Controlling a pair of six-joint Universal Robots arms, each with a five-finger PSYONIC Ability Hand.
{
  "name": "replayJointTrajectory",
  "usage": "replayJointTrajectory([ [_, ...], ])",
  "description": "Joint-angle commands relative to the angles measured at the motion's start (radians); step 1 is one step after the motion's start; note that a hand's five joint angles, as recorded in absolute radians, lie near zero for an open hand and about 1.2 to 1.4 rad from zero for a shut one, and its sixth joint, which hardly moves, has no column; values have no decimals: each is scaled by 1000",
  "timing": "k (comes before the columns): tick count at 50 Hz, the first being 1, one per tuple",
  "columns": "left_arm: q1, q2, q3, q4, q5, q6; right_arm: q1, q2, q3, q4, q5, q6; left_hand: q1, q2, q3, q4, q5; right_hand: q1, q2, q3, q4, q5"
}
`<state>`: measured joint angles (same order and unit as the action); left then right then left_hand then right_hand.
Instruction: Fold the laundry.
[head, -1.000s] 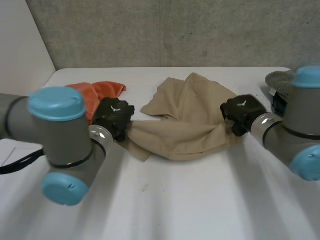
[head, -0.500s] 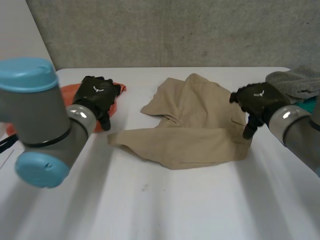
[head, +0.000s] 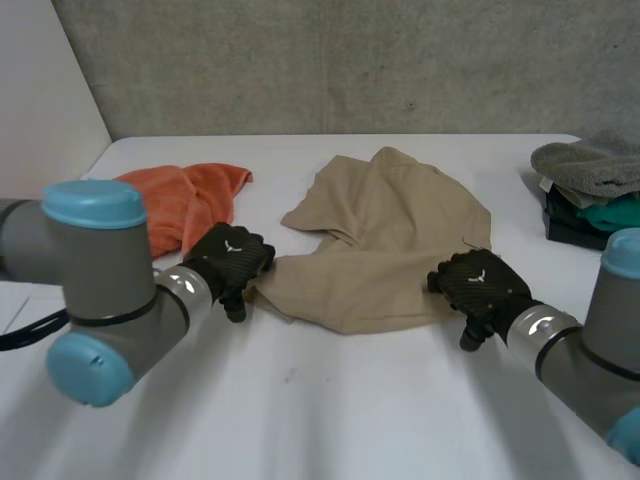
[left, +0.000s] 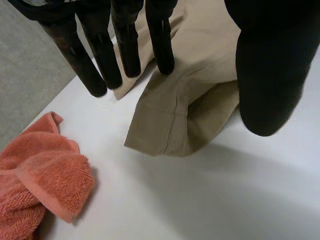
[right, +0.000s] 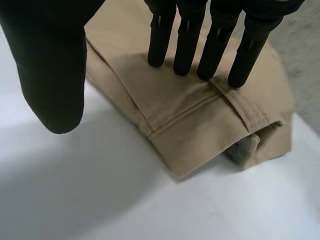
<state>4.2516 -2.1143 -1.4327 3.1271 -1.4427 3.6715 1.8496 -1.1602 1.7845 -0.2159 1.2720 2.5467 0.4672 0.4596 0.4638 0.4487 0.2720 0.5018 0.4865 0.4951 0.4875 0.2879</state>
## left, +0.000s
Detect beige shorts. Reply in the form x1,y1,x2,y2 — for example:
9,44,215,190
112,0,243,159

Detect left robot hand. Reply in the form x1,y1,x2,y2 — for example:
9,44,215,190
6,0,320,138

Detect coral towel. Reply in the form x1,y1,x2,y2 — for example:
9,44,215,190
0,111,96,240

